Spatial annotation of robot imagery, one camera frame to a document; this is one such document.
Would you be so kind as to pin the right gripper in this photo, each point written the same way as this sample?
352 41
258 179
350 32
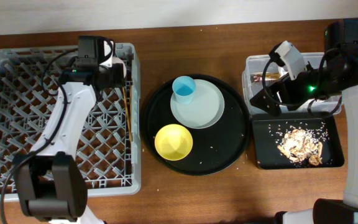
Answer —
274 94

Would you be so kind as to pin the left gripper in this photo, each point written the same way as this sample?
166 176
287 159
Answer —
117 76

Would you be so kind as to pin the pink plastic cup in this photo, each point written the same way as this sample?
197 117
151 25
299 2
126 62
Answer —
119 65

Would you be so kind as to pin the rice and peanut shell scraps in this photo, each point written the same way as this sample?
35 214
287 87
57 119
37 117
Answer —
299 142

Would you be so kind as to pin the blue plastic cup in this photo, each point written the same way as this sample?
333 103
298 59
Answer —
184 89

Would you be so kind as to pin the yellow plastic bowl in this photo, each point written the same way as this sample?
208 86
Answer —
173 142

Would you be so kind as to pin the white napkin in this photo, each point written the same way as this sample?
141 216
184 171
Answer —
282 71

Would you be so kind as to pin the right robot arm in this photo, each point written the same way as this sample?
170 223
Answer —
337 74

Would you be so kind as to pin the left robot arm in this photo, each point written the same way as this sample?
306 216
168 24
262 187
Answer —
49 184

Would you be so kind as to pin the grey dishwasher rack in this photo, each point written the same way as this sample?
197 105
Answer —
107 160

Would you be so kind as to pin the black rectangular tray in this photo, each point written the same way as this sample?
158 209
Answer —
268 158

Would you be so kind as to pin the clear plastic storage box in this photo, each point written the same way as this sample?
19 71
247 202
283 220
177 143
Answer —
254 67

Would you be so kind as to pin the grey round plate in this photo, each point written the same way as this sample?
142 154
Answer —
205 110

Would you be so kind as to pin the round black tray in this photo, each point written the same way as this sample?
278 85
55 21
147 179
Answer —
214 148

